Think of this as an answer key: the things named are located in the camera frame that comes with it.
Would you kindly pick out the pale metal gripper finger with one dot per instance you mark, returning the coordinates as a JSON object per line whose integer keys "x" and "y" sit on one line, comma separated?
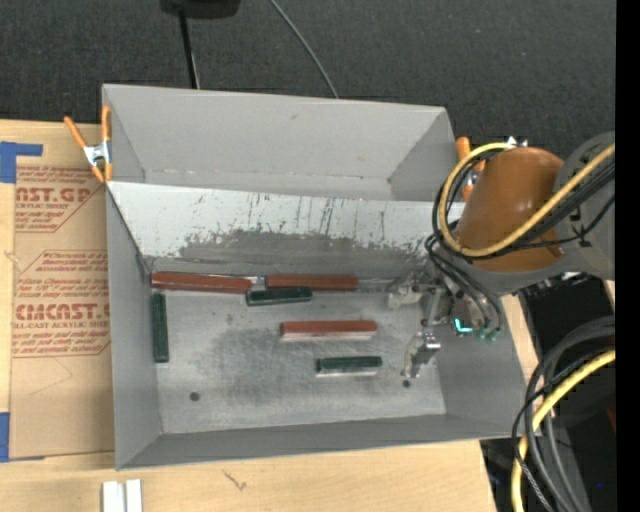
{"x": 420, "y": 357}
{"x": 402, "y": 298}

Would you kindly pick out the dark green flat block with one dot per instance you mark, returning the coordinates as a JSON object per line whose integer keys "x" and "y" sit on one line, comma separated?
{"x": 279, "y": 295}
{"x": 160, "y": 327}
{"x": 349, "y": 363}

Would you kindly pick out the red-brown flat block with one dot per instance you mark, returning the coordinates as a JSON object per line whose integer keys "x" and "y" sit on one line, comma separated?
{"x": 327, "y": 328}
{"x": 200, "y": 281}
{"x": 312, "y": 282}

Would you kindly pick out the grey metal bin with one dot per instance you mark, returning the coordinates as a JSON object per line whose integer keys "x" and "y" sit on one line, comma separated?
{"x": 300, "y": 400}

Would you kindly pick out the brown cardboard board, red print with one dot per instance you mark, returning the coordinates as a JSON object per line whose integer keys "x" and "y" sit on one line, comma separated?
{"x": 60, "y": 390}

